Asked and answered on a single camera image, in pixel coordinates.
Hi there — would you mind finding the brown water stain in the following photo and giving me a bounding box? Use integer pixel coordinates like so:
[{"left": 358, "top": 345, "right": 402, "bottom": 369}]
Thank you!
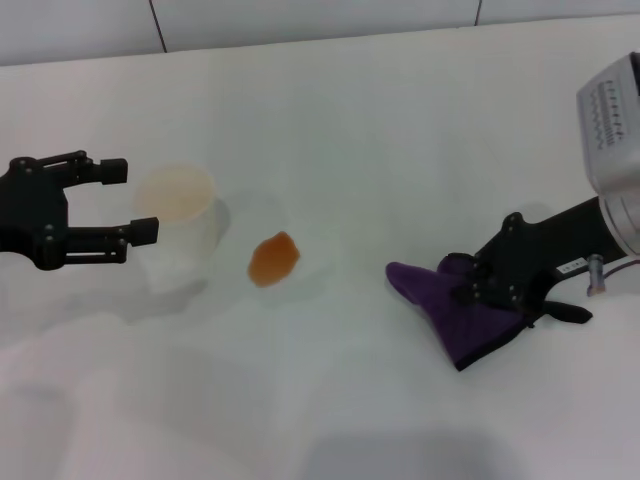
[{"left": 247, "top": 230, "right": 302, "bottom": 290}]

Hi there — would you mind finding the white paper cup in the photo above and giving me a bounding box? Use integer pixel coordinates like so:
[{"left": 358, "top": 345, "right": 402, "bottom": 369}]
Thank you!
[{"left": 132, "top": 163, "right": 220, "bottom": 296}]

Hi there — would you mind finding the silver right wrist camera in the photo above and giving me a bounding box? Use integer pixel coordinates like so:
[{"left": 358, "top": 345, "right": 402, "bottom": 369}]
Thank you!
[{"left": 575, "top": 51, "right": 640, "bottom": 197}]

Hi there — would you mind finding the purple rag with black loop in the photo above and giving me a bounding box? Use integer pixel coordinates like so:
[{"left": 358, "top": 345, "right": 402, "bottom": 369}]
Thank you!
[{"left": 384, "top": 252, "right": 595, "bottom": 373}]

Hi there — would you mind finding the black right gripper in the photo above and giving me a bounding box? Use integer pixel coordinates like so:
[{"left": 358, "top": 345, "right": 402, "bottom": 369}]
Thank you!
[{"left": 442, "top": 197, "right": 624, "bottom": 314}]

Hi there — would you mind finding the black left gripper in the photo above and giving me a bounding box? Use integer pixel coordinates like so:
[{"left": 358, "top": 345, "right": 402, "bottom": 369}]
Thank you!
[{"left": 0, "top": 149, "right": 160, "bottom": 272}]

